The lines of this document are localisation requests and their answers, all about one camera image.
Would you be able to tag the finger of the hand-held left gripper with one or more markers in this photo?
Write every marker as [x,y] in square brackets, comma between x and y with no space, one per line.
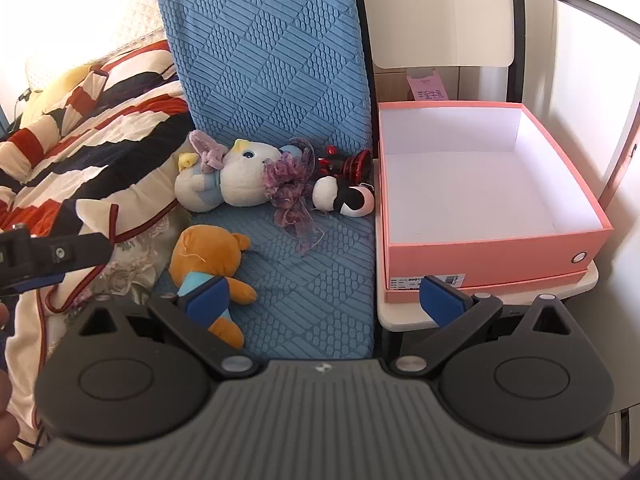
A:
[75,252]

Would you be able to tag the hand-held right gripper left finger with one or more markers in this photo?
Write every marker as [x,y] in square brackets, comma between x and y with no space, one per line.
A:
[207,296]

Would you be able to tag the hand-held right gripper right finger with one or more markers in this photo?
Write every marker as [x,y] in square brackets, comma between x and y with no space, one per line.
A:
[440,301]

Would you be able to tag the orange bear plush toy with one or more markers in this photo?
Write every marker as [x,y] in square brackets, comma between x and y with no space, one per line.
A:
[205,255]

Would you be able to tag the pink cardboard box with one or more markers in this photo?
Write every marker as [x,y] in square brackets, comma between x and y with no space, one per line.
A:
[480,250]

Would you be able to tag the white plush toy blue outfit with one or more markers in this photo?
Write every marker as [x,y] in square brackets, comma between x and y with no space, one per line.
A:
[240,180]

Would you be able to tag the large purple organza flower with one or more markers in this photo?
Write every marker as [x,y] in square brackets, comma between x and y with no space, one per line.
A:
[290,190]

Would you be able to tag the black and white plush toy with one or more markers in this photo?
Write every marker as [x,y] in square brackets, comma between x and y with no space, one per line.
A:
[335,195]

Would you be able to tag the person's left hand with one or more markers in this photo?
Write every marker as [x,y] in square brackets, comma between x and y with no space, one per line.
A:
[7,425]

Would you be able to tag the white side table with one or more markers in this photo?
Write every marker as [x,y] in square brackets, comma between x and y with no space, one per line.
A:
[400,317]

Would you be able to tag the floral cream cloth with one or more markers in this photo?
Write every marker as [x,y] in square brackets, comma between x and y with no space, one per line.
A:
[140,260]

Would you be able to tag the red white navy striped blanket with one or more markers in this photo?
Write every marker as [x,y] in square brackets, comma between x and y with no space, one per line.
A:
[100,125]

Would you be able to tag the pink paper tag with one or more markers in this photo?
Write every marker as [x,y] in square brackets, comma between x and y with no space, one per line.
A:
[426,86]

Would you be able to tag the pink metal rod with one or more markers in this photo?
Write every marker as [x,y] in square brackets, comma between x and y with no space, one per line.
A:
[617,175]

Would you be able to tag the cream quilted pillow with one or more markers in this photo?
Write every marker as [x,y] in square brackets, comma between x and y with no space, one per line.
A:
[135,20]

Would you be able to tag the blue textured chair cushion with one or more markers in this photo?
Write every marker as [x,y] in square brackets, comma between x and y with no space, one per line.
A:
[280,60]

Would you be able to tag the white chair backrest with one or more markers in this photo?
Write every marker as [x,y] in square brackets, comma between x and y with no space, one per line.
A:
[440,10]

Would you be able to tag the black curved metal tube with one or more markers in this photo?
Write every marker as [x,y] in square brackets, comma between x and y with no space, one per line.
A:
[590,2]

